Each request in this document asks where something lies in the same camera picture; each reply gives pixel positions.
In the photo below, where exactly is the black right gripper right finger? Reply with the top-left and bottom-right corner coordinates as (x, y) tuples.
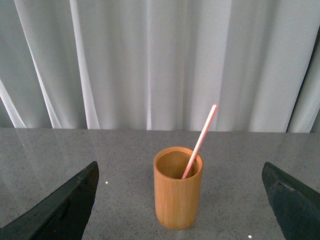
(261, 162), (320, 240)

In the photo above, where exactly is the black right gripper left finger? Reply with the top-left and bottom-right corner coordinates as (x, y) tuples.
(0, 161), (99, 240)

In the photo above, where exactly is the bamboo chopstick holder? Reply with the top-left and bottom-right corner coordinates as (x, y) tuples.
(153, 146), (204, 230)

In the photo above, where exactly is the white pleated curtain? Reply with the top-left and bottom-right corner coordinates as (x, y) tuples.
(0, 0), (320, 133)

